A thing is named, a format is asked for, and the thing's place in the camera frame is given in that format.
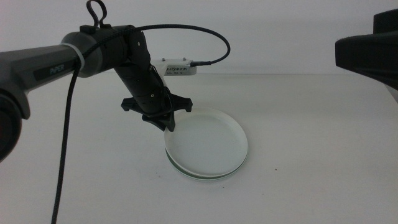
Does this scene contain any white shallow bowl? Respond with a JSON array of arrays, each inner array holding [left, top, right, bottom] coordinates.
[[164, 107, 249, 179]]

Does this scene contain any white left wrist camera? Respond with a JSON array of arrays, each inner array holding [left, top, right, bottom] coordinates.
[[150, 57, 198, 86]]

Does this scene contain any pale green shallow bowl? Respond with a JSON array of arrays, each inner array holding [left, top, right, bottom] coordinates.
[[165, 149, 249, 180]]

